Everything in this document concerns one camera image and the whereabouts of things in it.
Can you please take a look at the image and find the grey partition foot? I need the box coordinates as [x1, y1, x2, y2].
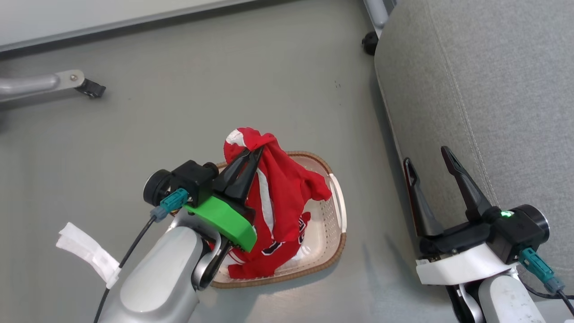
[363, 0, 397, 39]
[0, 70, 86, 103]

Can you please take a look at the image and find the grey fabric sofa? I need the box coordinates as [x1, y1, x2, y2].
[374, 0, 574, 310]

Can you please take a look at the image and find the left arm cable teal plug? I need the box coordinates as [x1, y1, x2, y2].
[93, 188, 189, 323]

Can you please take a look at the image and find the white tape tag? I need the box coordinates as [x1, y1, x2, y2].
[56, 222, 122, 289]

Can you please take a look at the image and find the black caster wheel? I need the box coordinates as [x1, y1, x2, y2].
[75, 79, 107, 99]
[361, 31, 380, 56]

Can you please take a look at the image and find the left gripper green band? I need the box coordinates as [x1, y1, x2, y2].
[183, 147, 264, 253]

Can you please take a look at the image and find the cream laundry basket brown rim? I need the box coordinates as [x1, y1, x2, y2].
[211, 151, 348, 288]

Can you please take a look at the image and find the red and white garment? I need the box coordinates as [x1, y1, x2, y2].
[223, 127, 333, 279]

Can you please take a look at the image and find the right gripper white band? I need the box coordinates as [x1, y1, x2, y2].
[403, 146, 517, 286]

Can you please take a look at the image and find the right arm cable teal plug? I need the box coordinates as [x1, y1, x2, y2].
[519, 248, 574, 317]

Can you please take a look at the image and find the arm cable teal plug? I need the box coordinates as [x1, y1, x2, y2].
[93, 188, 189, 323]
[519, 248, 574, 317]

